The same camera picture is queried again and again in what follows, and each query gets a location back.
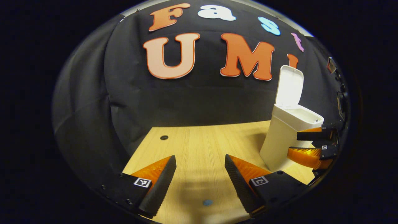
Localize wooden desktop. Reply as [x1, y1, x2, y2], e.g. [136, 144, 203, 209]
[122, 121, 316, 224]

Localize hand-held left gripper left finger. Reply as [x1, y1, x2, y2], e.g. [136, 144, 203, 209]
[101, 155, 177, 219]

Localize white desktop garbage bin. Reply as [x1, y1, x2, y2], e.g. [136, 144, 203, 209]
[259, 65, 324, 172]

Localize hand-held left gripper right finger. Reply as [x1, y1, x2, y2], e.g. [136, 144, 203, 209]
[224, 154, 308, 218]

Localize black backdrop cloth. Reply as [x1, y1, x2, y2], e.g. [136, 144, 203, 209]
[52, 0, 350, 187]

